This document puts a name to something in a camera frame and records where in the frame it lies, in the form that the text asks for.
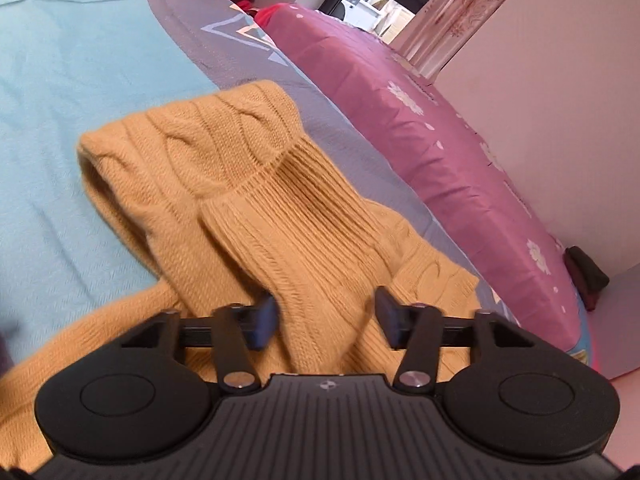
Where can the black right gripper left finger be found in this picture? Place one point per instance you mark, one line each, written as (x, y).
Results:
(236, 331)

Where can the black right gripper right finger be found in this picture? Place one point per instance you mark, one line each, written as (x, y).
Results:
(417, 330)

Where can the tan cable-knit sweater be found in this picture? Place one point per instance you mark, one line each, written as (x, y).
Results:
(224, 197)

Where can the colourful cartoon pillow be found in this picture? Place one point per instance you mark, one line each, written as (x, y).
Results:
(584, 349)

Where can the black object behind pillow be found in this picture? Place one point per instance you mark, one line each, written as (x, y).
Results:
(589, 280)

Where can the purple floral quilt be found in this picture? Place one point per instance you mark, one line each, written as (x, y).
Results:
(449, 165)

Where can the pink patterned curtain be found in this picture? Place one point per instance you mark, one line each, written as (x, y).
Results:
(439, 30)

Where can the blue grey striped bedsheet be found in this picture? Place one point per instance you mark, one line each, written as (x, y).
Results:
(71, 66)

